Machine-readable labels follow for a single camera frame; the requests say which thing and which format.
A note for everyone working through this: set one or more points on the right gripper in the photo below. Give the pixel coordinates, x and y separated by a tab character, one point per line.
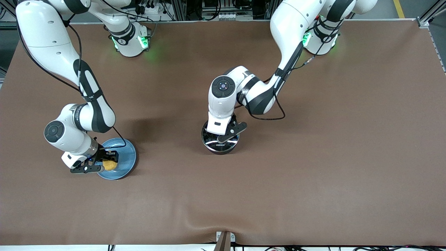
103	153

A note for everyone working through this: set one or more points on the yellow potato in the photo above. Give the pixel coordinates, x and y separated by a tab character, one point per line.
110	166

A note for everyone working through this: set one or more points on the glass lid with blue knob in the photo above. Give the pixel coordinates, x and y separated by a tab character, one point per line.
212	141

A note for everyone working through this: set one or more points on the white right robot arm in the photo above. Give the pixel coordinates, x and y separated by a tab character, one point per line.
45	35

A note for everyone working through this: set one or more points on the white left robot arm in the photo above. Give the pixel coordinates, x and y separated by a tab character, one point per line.
296	21

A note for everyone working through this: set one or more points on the blue plate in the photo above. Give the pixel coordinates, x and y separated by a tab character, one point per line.
126	160

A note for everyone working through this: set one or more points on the brown table mat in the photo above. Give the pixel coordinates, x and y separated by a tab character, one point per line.
278	195

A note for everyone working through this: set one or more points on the white power strip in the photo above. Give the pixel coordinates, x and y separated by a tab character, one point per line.
153	9

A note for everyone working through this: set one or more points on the metal table clamp bracket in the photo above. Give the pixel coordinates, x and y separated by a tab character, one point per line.
225	240

